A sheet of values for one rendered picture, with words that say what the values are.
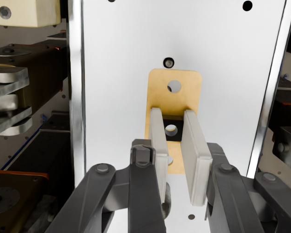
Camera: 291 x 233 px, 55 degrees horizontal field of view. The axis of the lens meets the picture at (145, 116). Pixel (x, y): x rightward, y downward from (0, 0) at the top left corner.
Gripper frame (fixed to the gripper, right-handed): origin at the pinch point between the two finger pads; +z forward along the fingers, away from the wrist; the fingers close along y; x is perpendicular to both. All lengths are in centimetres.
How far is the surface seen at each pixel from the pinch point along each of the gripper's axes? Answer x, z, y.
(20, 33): 2, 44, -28
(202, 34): 6.0, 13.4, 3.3
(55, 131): -15.2, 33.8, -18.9
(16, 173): -14.8, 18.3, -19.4
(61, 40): 2.2, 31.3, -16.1
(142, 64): 2.6, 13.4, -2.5
